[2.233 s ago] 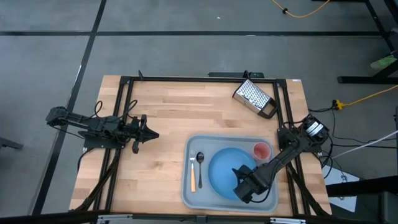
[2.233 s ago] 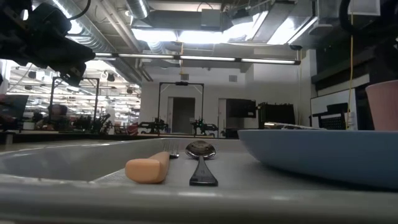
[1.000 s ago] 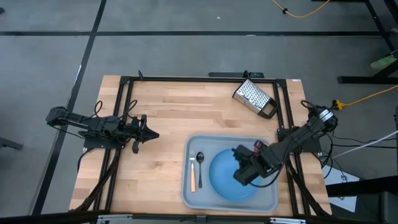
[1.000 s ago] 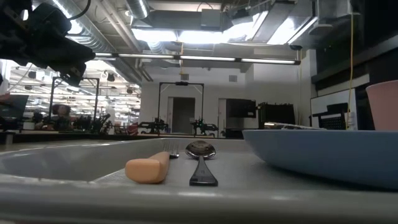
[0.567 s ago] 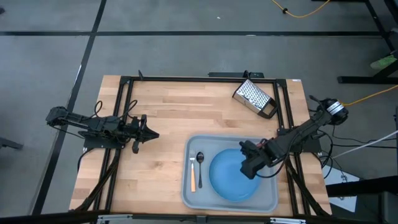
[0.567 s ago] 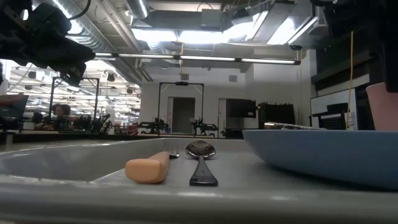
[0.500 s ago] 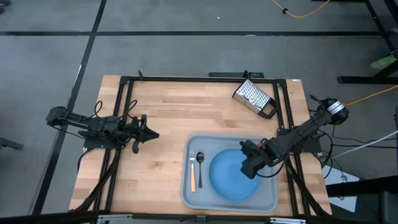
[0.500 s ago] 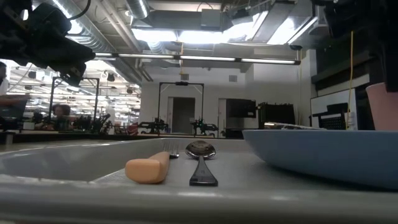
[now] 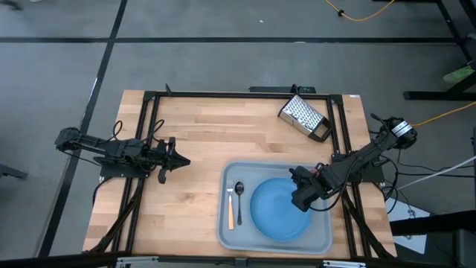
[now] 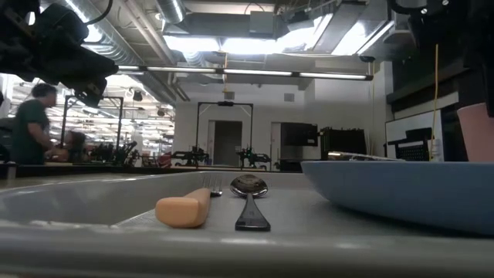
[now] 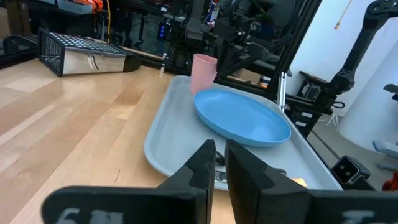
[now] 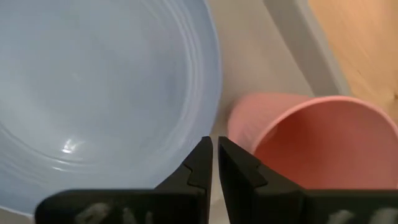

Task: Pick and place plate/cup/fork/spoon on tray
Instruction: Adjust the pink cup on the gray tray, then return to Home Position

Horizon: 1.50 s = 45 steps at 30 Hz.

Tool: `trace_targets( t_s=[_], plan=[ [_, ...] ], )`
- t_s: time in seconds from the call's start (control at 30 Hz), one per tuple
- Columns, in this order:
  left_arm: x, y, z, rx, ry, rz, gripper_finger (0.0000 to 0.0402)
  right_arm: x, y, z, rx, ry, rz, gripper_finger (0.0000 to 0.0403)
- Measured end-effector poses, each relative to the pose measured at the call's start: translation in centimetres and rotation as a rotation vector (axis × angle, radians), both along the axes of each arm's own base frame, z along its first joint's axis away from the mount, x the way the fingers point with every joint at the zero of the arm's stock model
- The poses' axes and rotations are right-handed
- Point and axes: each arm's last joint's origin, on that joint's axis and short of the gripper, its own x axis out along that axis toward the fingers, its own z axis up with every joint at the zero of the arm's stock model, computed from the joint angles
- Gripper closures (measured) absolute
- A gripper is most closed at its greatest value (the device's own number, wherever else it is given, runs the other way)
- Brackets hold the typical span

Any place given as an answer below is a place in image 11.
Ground blue round plate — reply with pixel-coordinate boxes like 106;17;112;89
193;88;292;149

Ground steel box grater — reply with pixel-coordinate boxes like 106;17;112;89
37;27;142;78

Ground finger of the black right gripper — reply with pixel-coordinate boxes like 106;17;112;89
236;41;281;63
216;43;250;80

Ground small camera box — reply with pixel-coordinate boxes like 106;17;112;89
331;155;371;188

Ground black articulated stand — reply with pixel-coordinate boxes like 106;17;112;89
316;0;398;109

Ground orange cloth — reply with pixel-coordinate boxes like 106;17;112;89
73;0;104;11

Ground grey plastic tray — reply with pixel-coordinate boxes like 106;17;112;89
143;75;343;192

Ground pink plastic cup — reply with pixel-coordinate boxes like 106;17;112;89
189;53;218;96

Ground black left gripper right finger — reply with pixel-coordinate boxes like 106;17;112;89
224;139;398;224

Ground yellow extension cable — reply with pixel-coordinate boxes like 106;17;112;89
106;0;111;44

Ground metal fork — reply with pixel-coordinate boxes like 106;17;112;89
214;167;309;188

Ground silver aluminium post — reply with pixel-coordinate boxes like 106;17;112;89
277;71;289;112

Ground red floor object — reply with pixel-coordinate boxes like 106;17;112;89
381;171;398;192

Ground cardboard box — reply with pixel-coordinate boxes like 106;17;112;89
233;68;262;85

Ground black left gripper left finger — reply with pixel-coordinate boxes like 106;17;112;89
41;139;217;224

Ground black box with white labels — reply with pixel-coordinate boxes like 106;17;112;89
290;104;334;138

